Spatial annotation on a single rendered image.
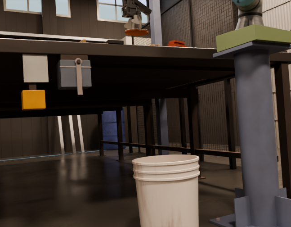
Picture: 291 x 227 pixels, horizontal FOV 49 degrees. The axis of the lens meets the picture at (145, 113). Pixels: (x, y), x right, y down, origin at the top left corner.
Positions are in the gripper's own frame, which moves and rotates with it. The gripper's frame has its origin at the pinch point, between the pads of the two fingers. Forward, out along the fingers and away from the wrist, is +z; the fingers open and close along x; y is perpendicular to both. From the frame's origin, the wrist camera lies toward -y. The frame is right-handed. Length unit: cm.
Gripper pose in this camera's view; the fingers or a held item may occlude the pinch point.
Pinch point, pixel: (136, 31)
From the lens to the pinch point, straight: 187.1
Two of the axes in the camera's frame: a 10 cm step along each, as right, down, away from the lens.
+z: 0.6, 10.0, 0.1
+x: 4.6, -0.2, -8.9
